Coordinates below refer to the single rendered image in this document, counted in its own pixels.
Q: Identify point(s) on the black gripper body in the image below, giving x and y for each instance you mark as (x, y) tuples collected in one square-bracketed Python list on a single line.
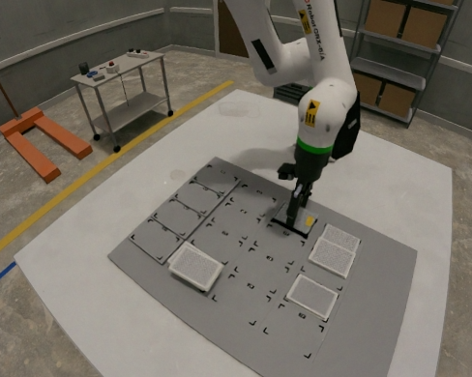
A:
[(306, 176)]

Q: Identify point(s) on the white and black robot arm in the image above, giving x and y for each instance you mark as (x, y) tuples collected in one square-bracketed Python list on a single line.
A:
[(322, 110)]

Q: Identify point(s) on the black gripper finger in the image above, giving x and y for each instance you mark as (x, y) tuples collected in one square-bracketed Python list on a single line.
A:
[(292, 211), (306, 198)]

